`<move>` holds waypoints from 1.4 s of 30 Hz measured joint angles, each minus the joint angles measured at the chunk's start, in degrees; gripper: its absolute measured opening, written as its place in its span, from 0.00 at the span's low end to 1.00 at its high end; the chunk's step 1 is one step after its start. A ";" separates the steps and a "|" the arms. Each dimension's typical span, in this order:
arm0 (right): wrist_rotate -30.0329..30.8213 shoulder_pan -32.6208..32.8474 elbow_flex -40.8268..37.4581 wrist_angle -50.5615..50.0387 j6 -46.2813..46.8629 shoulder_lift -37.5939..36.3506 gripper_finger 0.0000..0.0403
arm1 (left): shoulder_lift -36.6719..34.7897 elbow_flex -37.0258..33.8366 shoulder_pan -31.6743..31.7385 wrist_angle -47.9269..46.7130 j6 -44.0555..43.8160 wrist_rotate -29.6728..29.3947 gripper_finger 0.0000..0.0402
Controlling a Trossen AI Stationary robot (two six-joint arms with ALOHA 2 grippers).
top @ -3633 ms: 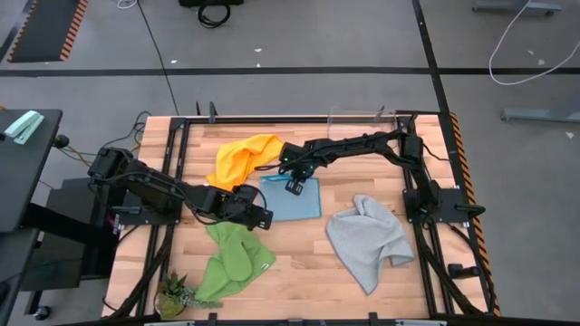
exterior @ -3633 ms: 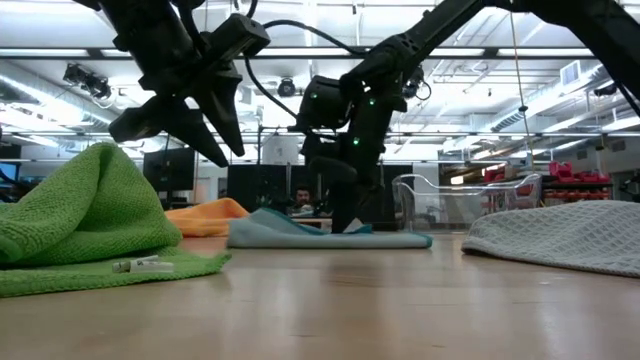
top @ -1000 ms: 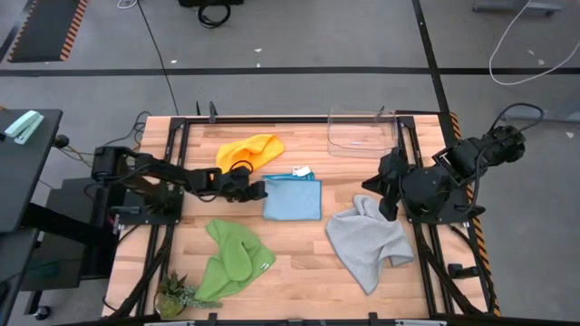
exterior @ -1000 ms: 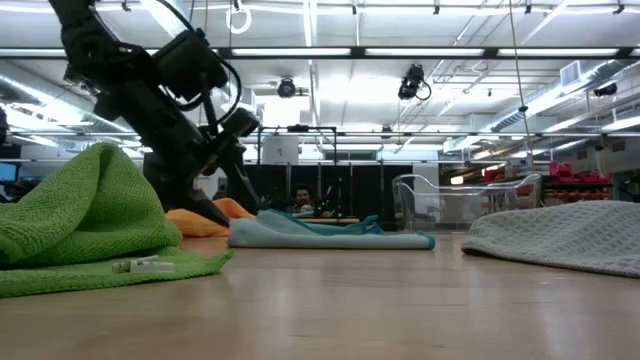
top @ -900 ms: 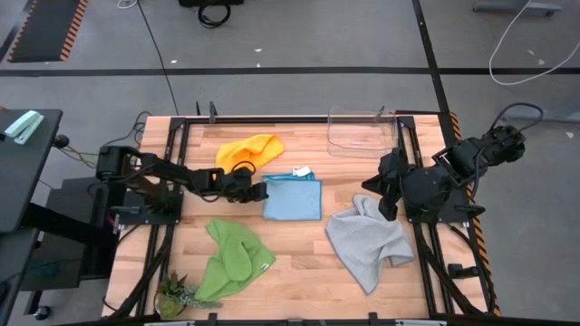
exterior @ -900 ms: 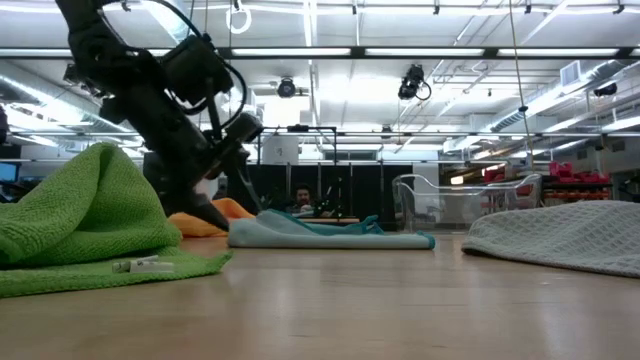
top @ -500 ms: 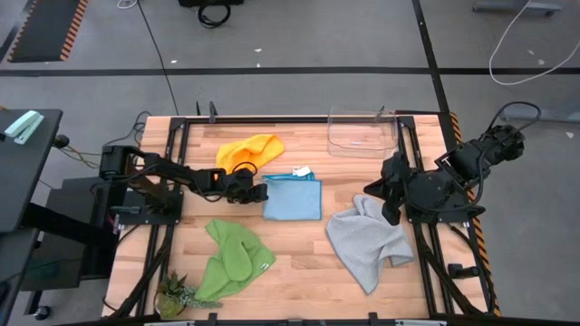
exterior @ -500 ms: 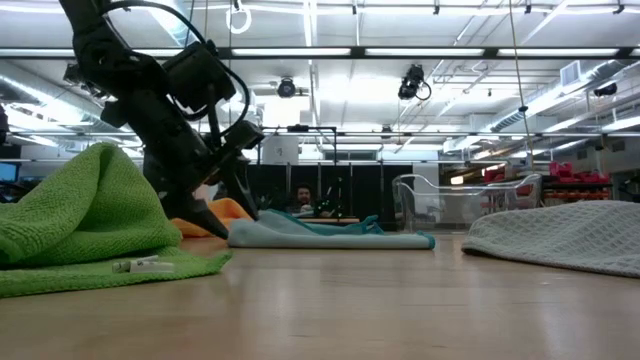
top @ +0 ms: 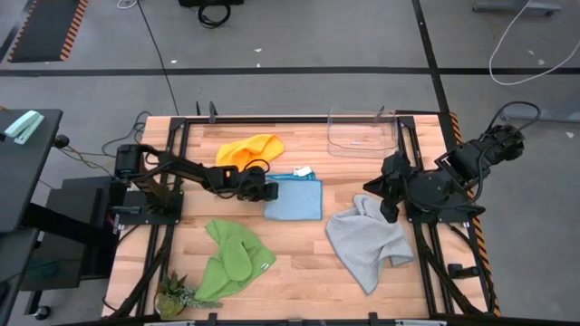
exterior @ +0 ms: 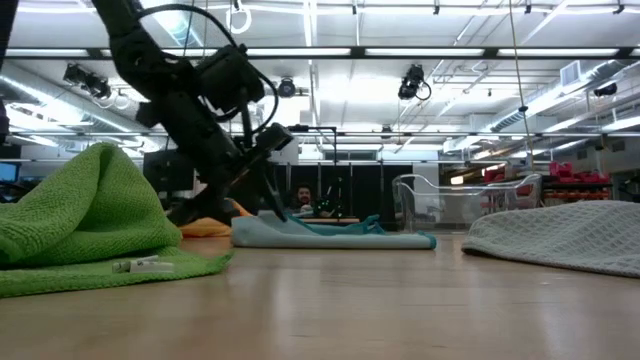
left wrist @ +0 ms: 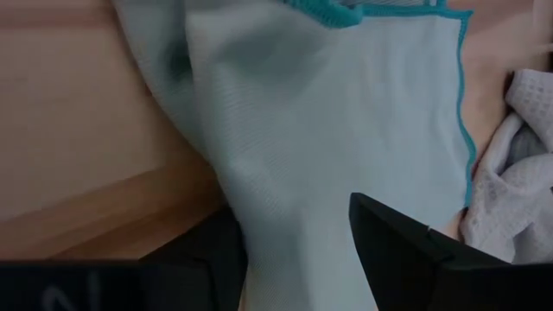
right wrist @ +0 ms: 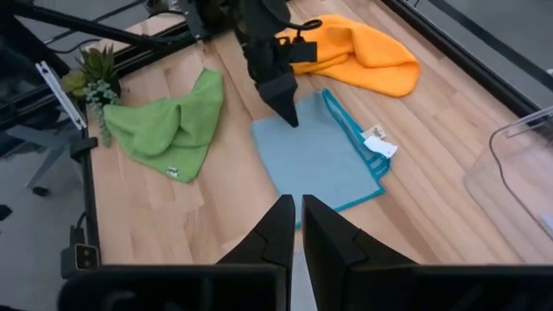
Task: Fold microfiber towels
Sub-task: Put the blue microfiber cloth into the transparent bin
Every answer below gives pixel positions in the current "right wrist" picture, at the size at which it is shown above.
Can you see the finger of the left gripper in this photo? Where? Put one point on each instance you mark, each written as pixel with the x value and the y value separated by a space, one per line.
pixel 283 99

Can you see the orange microfiber towel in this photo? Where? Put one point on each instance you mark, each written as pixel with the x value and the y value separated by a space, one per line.
pixel 367 56

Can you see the white bar bracket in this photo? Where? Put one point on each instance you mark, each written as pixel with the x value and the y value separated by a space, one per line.
pixel 60 95

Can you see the white green-towel label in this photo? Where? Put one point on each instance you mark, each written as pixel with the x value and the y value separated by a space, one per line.
pixel 173 173

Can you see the artificial succulent plant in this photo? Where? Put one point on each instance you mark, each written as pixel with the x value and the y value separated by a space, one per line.
pixel 97 69

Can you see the black aluminium table frame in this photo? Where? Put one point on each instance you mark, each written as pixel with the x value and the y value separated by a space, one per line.
pixel 458 52

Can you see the small black table camera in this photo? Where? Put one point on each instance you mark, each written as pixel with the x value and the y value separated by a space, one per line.
pixel 86 257

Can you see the green microfiber towel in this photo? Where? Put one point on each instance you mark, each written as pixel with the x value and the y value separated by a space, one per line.
pixel 164 129

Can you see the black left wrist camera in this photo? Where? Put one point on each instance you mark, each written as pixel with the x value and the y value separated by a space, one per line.
pixel 303 52

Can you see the clear plastic bin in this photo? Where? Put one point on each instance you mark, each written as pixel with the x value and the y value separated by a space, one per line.
pixel 518 173

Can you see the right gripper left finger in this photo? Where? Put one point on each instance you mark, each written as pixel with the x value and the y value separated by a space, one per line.
pixel 276 242

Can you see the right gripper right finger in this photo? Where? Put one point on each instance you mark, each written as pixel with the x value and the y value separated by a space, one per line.
pixel 332 250

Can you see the white towel care label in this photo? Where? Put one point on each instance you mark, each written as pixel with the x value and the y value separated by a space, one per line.
pixel 380 147

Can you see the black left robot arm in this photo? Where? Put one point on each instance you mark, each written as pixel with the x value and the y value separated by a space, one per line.
pixel 259 13

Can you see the light blue microfiber towel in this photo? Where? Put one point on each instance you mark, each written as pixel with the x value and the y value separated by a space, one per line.
pixel 311 164

